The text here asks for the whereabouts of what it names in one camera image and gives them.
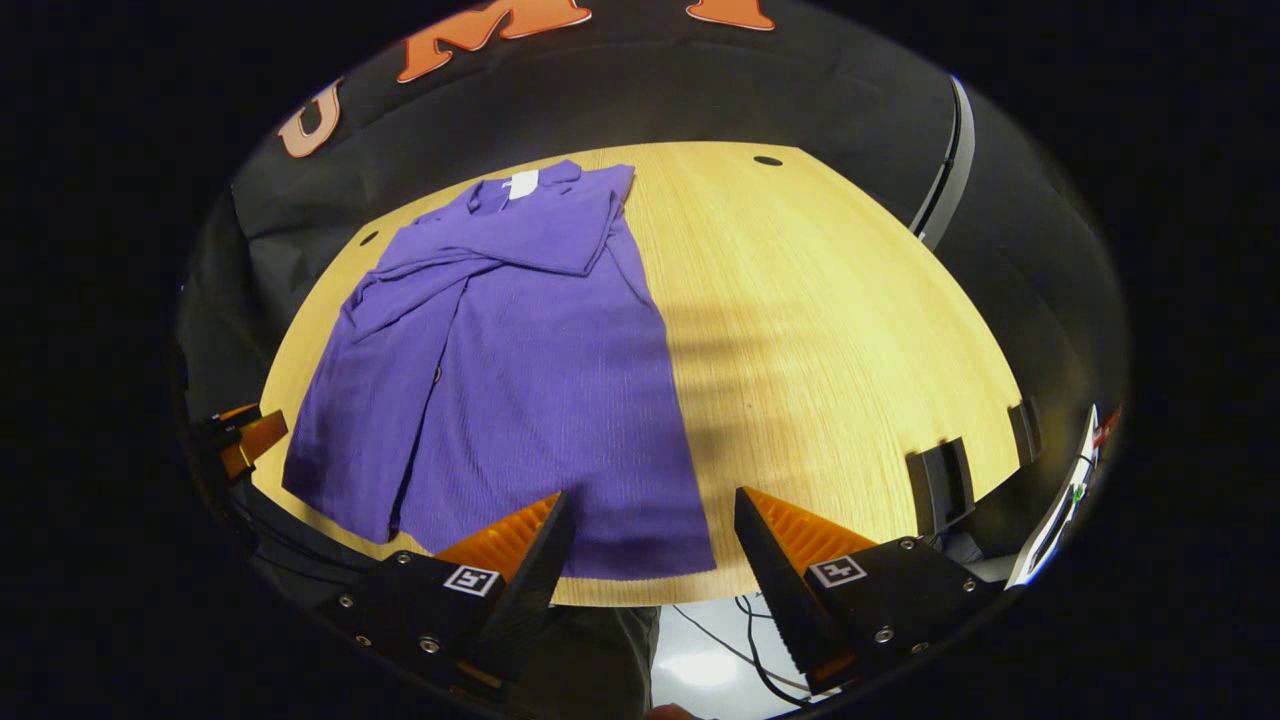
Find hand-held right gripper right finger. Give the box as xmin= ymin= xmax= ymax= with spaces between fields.
xmin=733 ymin=487 xmax=1003 ymax=695

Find person's dark trousers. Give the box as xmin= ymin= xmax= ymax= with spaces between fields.
xmin=500 ymin=605 xmax=663 ymax=720

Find black backdrop cloth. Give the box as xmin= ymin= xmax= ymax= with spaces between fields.
xmin=175 ymin=0 xmax=1126 ymax=481

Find white post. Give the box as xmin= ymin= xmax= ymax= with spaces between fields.
xmin=908 ymin=75 xmax=977 ymax=251

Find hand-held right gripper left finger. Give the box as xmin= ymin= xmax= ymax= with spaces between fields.
xmin=320 ymin=490 xmax=578 ymax=686

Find black table clamp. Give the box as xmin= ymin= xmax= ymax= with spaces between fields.
xmin=1005 ymin=398 xmax=1044 ymax=467
xmin=905 ymin=437 xmax=977 ymax=537

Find purple knit garment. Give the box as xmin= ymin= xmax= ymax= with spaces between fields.
xmin=282 ymin=160 xmax=718 ymax=582

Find white edged board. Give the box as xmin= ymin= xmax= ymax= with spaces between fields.
xmin=1005 ymin=403 xmax=1101 ymax=589

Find thin black cable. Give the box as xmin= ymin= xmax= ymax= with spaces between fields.
xmin=672 ymin=605 xmax=809 ymax=693

